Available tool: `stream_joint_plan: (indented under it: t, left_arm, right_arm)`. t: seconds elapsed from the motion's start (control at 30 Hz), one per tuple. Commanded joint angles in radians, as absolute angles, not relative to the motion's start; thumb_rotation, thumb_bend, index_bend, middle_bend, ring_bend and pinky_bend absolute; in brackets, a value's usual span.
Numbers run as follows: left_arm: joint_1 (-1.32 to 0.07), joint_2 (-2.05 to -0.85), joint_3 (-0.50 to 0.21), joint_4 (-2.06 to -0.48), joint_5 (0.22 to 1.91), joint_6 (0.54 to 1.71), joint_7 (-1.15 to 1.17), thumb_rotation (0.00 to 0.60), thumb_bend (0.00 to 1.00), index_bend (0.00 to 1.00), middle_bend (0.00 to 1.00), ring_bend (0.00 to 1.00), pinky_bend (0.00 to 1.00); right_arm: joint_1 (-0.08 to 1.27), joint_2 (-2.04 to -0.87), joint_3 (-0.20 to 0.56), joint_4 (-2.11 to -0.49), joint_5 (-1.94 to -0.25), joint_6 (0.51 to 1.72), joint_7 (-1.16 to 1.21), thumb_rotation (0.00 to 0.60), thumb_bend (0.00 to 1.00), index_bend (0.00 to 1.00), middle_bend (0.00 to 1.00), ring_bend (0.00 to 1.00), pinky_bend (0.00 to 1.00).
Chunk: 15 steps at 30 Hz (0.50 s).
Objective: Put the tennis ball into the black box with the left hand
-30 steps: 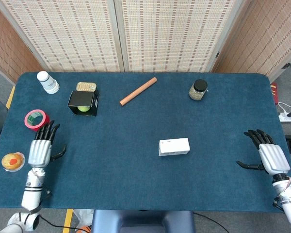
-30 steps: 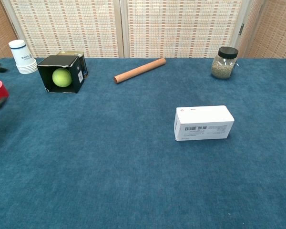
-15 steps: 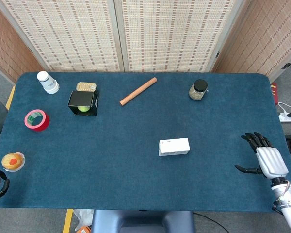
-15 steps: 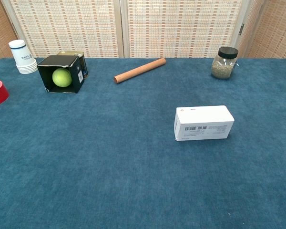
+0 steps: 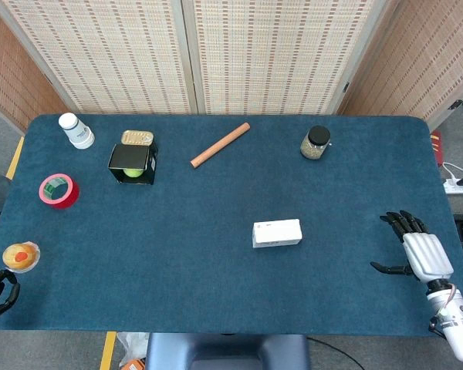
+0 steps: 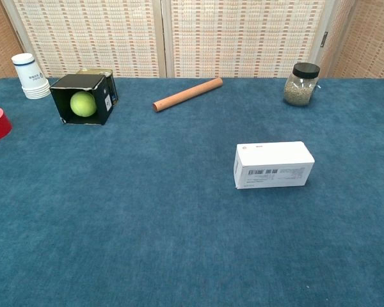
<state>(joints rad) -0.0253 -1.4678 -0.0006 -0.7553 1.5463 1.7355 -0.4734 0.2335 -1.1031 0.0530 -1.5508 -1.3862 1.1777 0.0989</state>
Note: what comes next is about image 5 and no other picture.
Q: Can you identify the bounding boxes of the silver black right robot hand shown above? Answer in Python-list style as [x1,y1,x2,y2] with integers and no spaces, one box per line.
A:
[370,210,455,284]

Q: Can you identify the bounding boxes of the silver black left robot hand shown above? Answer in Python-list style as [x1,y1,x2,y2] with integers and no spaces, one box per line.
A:
[0,269,21,325]

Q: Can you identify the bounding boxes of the white labelled carton box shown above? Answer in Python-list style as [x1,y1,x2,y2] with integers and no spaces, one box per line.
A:
[252,218,303,249]

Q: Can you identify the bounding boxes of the black open cardboard box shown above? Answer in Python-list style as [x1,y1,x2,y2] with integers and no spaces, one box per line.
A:
[107,143,160,187]

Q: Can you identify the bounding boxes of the plastic wrapped orange bun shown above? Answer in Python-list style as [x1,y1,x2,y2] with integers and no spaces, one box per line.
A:
[2,240,42,274]

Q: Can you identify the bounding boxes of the red adhesive tape roll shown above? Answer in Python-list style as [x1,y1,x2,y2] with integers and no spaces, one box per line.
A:
[38,173,80,210]

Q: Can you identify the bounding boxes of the clear plastic bag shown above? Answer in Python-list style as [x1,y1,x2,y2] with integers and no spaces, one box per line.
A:
[117,331,150,369]

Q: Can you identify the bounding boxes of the glass jar with black lid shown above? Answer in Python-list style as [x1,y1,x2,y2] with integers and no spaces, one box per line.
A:
[299,125,332,160]

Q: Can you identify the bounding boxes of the white paper cup stack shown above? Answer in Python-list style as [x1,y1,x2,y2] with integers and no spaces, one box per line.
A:
[58,112,96,150]

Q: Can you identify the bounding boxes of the brown woven screen panel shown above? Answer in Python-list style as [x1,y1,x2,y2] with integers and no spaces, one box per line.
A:
[337,0,463,130]
[0,0,70,132]

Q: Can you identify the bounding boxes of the gold rectangular tin can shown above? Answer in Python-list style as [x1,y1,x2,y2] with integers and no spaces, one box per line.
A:
[120,129,155,147]

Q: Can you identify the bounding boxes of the blue grey robot torso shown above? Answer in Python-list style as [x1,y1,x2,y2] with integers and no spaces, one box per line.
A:
[144,333,312,370]

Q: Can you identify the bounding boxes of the brown wooden cylinder rod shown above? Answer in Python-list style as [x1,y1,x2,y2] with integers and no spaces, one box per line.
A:
[190,122,252,169]

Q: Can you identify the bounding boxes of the pale woven screen panel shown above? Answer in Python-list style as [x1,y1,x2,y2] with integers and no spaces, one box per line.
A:
[181,0,397,116]
[0,0,198,116]

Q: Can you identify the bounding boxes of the white power cable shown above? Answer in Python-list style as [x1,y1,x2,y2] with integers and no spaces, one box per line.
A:
[441,161,463,183]

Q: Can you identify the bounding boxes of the black floor cable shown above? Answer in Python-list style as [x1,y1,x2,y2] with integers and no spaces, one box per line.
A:
[306,337,366,370]

